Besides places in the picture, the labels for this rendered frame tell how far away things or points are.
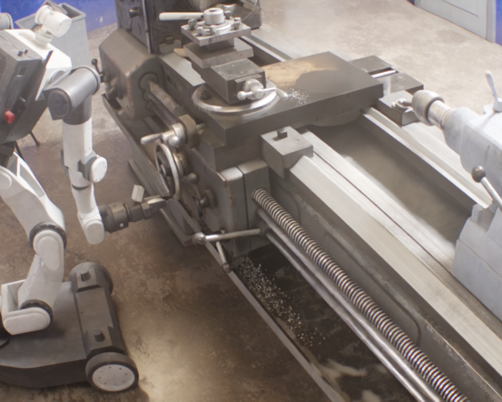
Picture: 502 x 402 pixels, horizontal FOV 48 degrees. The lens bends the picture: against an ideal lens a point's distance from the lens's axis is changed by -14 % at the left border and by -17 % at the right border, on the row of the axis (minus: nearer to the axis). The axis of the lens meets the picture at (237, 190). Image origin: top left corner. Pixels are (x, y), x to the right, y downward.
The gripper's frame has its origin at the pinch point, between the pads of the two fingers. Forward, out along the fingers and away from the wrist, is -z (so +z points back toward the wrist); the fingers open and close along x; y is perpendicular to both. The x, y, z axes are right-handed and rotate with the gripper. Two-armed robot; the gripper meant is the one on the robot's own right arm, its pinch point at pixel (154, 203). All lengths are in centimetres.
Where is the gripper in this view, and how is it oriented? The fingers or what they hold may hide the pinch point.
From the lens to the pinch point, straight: 210.0
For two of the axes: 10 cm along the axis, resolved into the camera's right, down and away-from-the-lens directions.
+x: -4.0, -2.3, 8.9
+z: -8.9, 3.2, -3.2
